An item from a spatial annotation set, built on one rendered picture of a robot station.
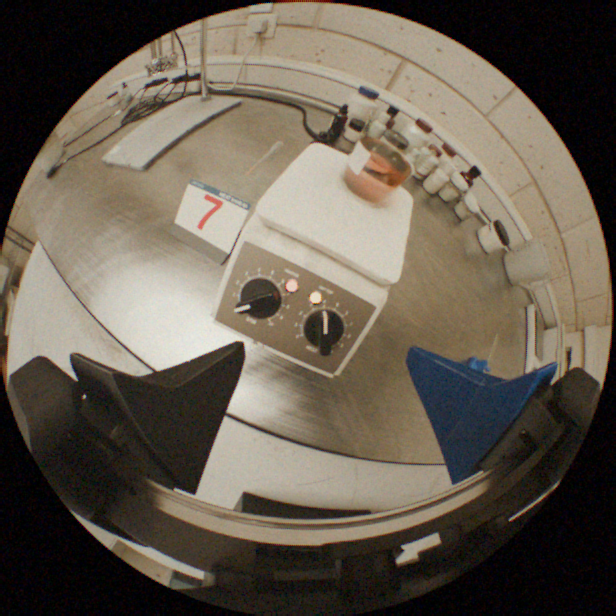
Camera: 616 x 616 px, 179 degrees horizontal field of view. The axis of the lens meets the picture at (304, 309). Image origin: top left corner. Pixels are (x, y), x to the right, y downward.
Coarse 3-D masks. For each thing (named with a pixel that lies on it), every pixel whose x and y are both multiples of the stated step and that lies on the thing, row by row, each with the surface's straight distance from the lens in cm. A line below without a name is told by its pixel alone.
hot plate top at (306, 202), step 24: (312, 144) 22; (288, 168) 18; (312, 168) 19; (336, 168) 20; (288, 192) 16; (312, 192) 16; (336, 192) 17; (264, 216) 14; (288, 216) 14; (312, 216) 15; (336, 216) 15; (360, 216) 16; (384, 216) 18; (408, 216) 20; (312, 240) 14; (336, 240) 14; (360, 240) 15; (384, 240) 16; (360, 264) 14; (384, 264) 15
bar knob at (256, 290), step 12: (252, 288) 15; (264, 288) 15; (276, 288) 15; (240, 300) 16; (252, 300) 14; (264, 300) 14; (276, 300) 14; (240, 312) 15; (252, 312) 16; (264, 312) 16
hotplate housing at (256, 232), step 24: (240, 240) 16; (264, 240) 15; (288, 240) 15; (312, 264) 15; (336, 264) 15; (360, 288) 16; (384, 288) 17; (216, 312) 17; (240, 336) 18; (360, 336) 17
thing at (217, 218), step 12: (192, 192) 25; (204, 192) 24; (192, 204) 25; (204, 204) 24; (216, 204) 23; (228, 204) 22; (180, 216) 26; (192, 216) 25; (204, 216) 24; (216, 216) 23; (228, 216) 22; (240, 216) 21; (204, 228) 24; (216, 228) 23; (228, 228) 22; (216, 240) 23; (228, 240) 22
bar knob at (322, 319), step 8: (320, 312) 15; (328, 312) 15; (312, 320) 15; (320, 320) 14; (328, 320) 14; (336, 320) 16; (304, 328) 16; (312, 328) 16; (320, 328) 14; (328, 328) 14; (336, 328) 16; (312, 336) 16; (320, 336) 14; (328, 336) 14; (336, 336) 16; (312, 344) 16; (320, 344) 15; (328, 344) 15; (320, 352) 15; (328, 352) 15
